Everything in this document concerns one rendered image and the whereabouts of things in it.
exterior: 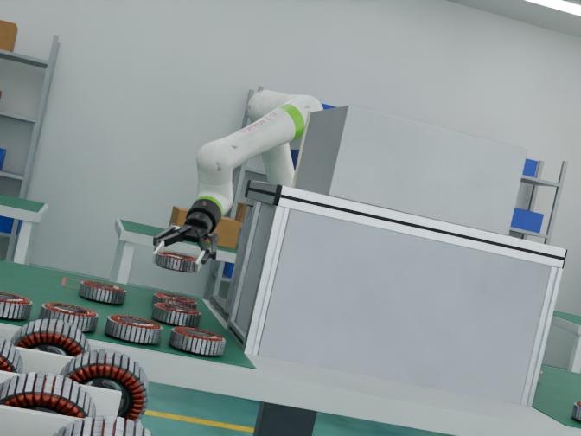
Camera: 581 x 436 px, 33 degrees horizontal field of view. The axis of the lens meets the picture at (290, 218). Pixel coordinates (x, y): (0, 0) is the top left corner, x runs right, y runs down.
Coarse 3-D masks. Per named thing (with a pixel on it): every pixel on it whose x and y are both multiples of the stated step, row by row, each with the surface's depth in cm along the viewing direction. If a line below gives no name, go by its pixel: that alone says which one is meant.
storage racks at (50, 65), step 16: (32, 64) 869; (48, 64) 829; (48, 80) 830; (48, 96) 882; (0, 112) 824; (32, 144) 831; (32, 160) 880; (16, 176) 830; (240, 176) 869; (528, 176) 924; (560, 176) 931; (560, 192) 931; (528, 208) 982; (16, 224) 833; (240, 224) 871; (16, 240) 882; (208, 288) 920
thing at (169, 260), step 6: (162, 252) 265; (168, 252) 268; (156, 258) 263; (162, 258) 261; (168, 258) 260; (174, 258) 260; (180, 258) 260; (186, 258) 267; (192, 258) 266; (156, 264) 262; (162, 264) 261; (168, 264) 260; (174, 264) 260; (180, 264) 261; (186, 264) 260; (192, 264) 262; (174, 270) 260; (180, 270) 260; (186, 270) 261; (192, 270) 262
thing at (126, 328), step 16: (0, 304) 185; (16, 304) 187; (32, 304) 191; (48, 304) 193; (64, 304) 197; (64, 320) 188; (80, 320) 189; (96, 320) 193; (112, 320) 193; (128, 320) 199; (144, 320) 200; (112, 336) 192; (128, 336) 191; (144, 336) 192; (160, 336) 195; (176, 336) 195; (192, 336) 194; (208, 336) 201; (192, 352) 194; (208, 352) 195
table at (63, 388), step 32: (0, 352) 116; (64, 352) 133; (96, 352) 120; (0, 384) 103; (32, 384) 101; (64, 384) 103; (96, 384) 120; (128, 384) 119; (96, 416) 90; (128, 416) 122
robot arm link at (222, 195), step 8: (200, 184) 289; (224, 184) 287; (232, 184) 292; (200, 192) 290; (208, 192) 287; (216, 192) 287; (224, 192) 288; (232, 192) 292; (216, 200) 286; (224, 200) 289; (232, 200) 293; (224, 208) 288
